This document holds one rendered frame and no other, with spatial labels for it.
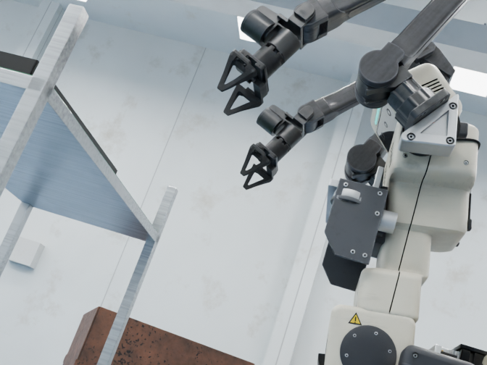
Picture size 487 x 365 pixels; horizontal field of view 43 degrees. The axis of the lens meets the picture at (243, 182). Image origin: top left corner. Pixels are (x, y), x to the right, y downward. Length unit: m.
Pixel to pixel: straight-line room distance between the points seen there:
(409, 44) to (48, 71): 0.70
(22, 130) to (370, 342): 0.72
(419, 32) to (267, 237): 7.14
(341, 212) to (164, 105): 8.14
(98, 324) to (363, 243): 2.27
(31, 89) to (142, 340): 2.40
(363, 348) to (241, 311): 6.96
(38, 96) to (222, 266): 7.31
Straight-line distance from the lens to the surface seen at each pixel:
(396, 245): 1.32
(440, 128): 1.24
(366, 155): 1.64
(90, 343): 3.34
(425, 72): 1.45
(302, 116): 1.70
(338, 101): 1.74
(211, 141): 8.94
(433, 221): 1.34
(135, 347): 3.37
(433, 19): 1.37
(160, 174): 8.86
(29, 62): 1.36
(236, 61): 1.26
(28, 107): 1.09
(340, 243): 1.25
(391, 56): 1.28
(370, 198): 1.28
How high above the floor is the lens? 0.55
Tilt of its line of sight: 19 degrees up
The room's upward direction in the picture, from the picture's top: 19 degrees clockwise
